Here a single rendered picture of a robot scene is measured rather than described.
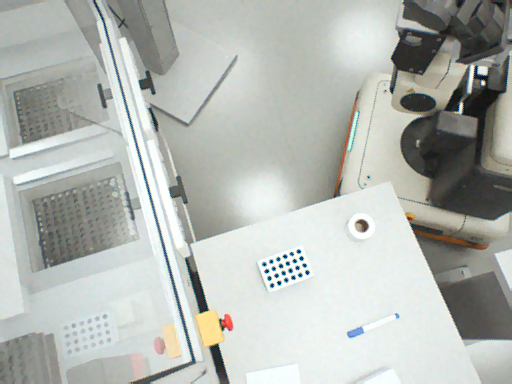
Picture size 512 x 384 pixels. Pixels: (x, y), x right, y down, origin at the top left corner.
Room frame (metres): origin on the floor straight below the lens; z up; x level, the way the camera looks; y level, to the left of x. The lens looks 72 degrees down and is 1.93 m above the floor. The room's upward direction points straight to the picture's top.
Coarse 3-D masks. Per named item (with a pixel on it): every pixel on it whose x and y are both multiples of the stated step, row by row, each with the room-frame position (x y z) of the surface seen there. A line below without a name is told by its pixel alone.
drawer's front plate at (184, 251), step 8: (152, 144) 0.45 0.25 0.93; (152, 152) 0.43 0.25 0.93; (152, 160) 0.41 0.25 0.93; (160, 160) 0.42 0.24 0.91; (160, 168) 0.39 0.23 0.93; (160, 176) 0.37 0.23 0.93; (160, 184) 0.35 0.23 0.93; (168, 184) 0.37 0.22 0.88; (168, 192) 0.33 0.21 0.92; (168, 200) 0.31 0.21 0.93; (168, 208) 0.29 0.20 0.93; (176, 208) 0.32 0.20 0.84; (168, 216) 0.27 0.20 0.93; (176, 216) 0.28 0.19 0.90; (176, 224) 0.25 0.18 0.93; (176, 232) 0.23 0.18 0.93; (176, 240) 0.21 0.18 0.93; (176, 248) 0.20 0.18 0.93; (184, 248) 0.20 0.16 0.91; (184, 256) 0.19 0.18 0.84
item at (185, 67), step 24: (120, 0) 1.26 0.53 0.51; (144, 0) 1.25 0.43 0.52; (144, 24) 1.23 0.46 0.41; (168, 24) 1.33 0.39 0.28; (144, 48) 1.25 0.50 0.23; (168, 48) 1.30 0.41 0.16; (192, 48) 1.38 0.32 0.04; (216, 48) 1.39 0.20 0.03; (144, 72) 1.24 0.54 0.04; (168, 72) 1.24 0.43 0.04; (192, 72) 1.25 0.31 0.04; (216, 72) 1.25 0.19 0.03; (168, 96) 1.11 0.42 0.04; (192, 96) 1.11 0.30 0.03; (192, 120) 1.00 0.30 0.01
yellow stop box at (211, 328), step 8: (208, 312) 0.06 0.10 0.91; (216, 312) 0.06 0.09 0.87; (200, 320) 0.04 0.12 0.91; (208, 320) 0.04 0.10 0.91; (216, 320) 0.04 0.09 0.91; (200, 328) 0.02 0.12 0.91; (208, 328) 0.02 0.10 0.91; (216, 328) 0.02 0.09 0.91; (208, 336) 0.00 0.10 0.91; (216, 336) 0.00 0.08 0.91; (224, 336) 0.01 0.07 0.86; (208, 344) -0.01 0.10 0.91
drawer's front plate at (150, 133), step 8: (120, 40) 0.76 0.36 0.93; (128, 48) 0.73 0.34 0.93; (128, 56) 0.71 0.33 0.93; (128, 64) 0.68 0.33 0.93; (128, 72) 0.66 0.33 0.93; (136, 72) 0.69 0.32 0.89; (136, 80) 0.64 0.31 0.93; (136, 88) 0.61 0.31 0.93; (136, 96) 0.59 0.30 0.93; (144, 96) 0.63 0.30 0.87; (144, 104) 0.57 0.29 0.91; (144, 112) 0.54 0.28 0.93; (144, 120) 0.52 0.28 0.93; (144, 128) 0.50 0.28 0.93; (152, 128) 0.52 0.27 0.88; (152, 136) 0.50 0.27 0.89
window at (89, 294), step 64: (0, 0) 0.29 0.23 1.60; (64, 0) 0.51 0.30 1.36; (0, 64) 0.21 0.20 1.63; (64, 64) 0.33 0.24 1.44; (0, 128) 0.14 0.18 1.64; (64, 128) 0.21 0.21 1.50; (128, 128) 0.44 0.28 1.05; (0, 192) 0.09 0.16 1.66; (64, 192) 0.13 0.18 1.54; (128, 192) 0.23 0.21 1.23; (0, 256) 0.05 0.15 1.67; (64, 256) 0.06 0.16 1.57; (128, 256) 0.10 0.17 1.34; (0, 320) 0.01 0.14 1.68; (64, 320) 0.01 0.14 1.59; (128, 320) 0.02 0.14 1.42
